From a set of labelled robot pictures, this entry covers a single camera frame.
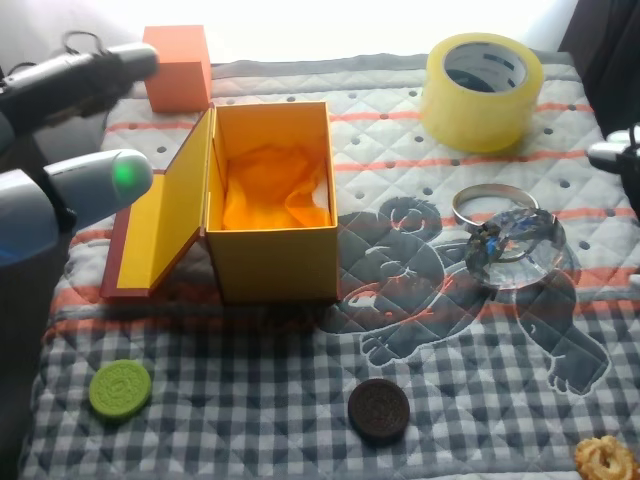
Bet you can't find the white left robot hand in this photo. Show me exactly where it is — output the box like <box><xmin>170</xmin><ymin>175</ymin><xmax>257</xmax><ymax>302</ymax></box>
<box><xmin>0</xmin><ymin>42</ymin><xmax>162</xmax><ymax>141</ymax></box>

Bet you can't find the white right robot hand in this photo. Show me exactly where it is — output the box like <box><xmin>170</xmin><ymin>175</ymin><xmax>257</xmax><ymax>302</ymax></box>
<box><xmin>585</xmin><ymin>122</ymin><xmax>640</xmax><ymax>211</ymax></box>

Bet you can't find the orange block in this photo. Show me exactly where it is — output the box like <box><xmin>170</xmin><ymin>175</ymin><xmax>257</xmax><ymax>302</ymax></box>
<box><xmin>142</xmin><ymin>24</ymin><xmax>214</xmax><ymax>114</ymax></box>

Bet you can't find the yellow box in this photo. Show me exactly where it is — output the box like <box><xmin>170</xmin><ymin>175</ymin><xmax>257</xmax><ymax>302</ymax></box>
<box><xmin>99</xmin><ymin>101</ymin><xmax>342</xmax><ymax>307</ymax></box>

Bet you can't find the yellow packing tape roll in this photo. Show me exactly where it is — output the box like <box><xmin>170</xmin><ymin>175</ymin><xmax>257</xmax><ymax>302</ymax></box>
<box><xmin>418</xmin><ymin>32</ymin><xmax>545</xmax><ymax>154</ymax></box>

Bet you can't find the golden butter cookie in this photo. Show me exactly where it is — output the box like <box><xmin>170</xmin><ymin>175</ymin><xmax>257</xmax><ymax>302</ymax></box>
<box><xmin>573</xmin><ymin>434</ymin><xmax>640</xmax><ymax>480</ymax></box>

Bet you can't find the green sandwich cookie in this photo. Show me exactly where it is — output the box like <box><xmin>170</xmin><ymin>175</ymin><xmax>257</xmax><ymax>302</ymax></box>
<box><xmin>88</xmin><ymin>360</ymin><xmax>153</xmax><ymax>425</ymax></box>

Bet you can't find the brown sandwich cookie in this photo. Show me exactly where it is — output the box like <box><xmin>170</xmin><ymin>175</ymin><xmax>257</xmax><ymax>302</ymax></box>
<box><xmin>347</xmin><ymin>378</ymin><xmax>411</xmax><ymax>444</ymax></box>

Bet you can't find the grey quilt with bear print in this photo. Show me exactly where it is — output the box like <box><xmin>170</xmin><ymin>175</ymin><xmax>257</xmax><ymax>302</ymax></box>
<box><xmin>19</xmin><ymin>49</ymin><xmax>640</xmax><ymax>480</ymax></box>

